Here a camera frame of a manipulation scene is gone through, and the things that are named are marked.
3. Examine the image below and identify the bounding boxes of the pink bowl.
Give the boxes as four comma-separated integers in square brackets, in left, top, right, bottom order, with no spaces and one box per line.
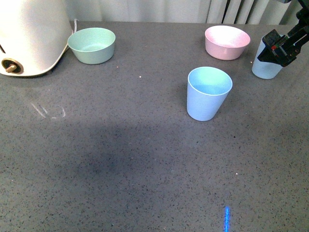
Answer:
[205,25,251,60]

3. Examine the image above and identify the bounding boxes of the grey curtain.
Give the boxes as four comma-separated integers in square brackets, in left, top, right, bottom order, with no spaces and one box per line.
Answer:
[64,0,301,25]

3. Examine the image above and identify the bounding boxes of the blue cup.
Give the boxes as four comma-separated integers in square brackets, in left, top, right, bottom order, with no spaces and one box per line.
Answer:
[187,67,233,121]
[252,37,283,80]

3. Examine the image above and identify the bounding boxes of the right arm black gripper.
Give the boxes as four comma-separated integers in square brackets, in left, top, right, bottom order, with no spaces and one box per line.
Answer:
[257,0,309,67]

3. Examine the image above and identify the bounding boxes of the white power cord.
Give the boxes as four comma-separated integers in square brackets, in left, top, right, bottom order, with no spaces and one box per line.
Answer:
[71,19,80,36]

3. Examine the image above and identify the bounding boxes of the white toaster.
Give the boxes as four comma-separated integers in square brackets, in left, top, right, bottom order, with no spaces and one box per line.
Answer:
[0,0,73,77]

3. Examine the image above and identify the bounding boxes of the green bowl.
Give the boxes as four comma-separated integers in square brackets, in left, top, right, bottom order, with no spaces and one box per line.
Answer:
[68,28,116,65]

